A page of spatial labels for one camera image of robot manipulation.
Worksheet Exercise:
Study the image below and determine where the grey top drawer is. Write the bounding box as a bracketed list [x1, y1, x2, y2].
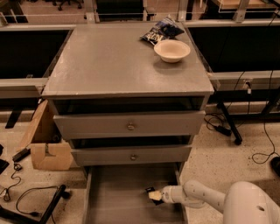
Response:
[53, 111, 205, 140]

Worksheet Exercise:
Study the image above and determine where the black office chair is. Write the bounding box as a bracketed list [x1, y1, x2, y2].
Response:
[51, 0, 82, 11]

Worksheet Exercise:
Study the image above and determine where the white bowl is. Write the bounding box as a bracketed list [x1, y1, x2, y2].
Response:
[154, 39, 191, 63]

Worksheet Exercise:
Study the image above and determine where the brown cardboard box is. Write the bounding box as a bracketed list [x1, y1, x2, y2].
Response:
[17, 100, 74, 171]

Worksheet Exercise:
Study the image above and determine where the grey middle drawer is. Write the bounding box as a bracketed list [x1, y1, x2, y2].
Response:
[71, 145, 191, 166]

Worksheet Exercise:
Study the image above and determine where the black cable left floor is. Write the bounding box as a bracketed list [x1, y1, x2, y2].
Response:
[0, 162, 23, 203]

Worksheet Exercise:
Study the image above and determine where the grey open bottom drawer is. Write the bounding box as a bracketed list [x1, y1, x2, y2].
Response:
[82, 163, 188, 224]

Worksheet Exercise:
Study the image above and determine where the grey drawer cabinet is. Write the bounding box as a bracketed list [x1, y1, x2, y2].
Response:
[41, 22, 215, 176]

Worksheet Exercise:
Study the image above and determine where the black cable floor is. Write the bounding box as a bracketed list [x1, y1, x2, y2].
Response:
[251, 69, 280, 165]
[0, 162, 23, 203]

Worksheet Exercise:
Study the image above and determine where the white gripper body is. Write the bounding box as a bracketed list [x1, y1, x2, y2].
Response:
[161, 185, 185, 204]

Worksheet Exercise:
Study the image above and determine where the black table leg right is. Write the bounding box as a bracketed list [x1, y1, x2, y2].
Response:
[217, 101, 242, 145]

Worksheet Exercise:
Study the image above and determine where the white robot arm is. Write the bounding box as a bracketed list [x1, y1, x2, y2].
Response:
[146, 180, 280, 224]

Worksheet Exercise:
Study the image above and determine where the dark blue rxbar wrapper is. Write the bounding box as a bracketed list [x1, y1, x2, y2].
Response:
[145, 187, 163, 206]

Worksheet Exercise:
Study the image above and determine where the black cable right floor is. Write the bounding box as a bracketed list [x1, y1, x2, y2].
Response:
[251, 69, 280, 165]

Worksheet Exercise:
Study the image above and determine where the black power adapter cable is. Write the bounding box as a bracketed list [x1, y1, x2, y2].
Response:
[203, 113, 233, 137]

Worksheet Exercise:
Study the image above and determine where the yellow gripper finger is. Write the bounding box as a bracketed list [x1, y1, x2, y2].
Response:
[148, 191, 162, 201]

